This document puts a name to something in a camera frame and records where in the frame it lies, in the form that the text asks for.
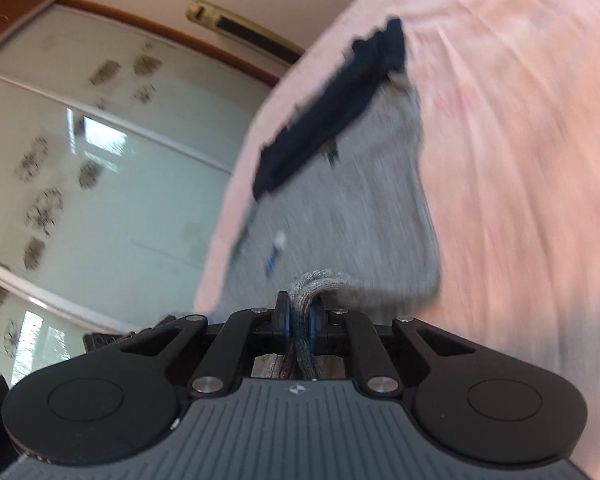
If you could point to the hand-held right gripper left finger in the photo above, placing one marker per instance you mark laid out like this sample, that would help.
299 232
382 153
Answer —
282 322

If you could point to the gold tower air conditioner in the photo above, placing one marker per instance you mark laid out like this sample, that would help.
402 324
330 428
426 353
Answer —
250 30

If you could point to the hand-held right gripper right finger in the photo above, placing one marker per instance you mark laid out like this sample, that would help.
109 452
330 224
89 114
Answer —
316 329

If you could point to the flower-print sliding glass door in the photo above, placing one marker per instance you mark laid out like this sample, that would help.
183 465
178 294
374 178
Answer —
145 200

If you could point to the grey sweater with navy sleeves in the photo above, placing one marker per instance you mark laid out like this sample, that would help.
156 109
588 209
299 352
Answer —
350 200

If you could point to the wooden door frame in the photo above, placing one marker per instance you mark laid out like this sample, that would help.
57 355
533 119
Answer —
10 7

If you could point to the pink bed sheet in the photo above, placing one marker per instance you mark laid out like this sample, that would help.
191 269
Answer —
505 160

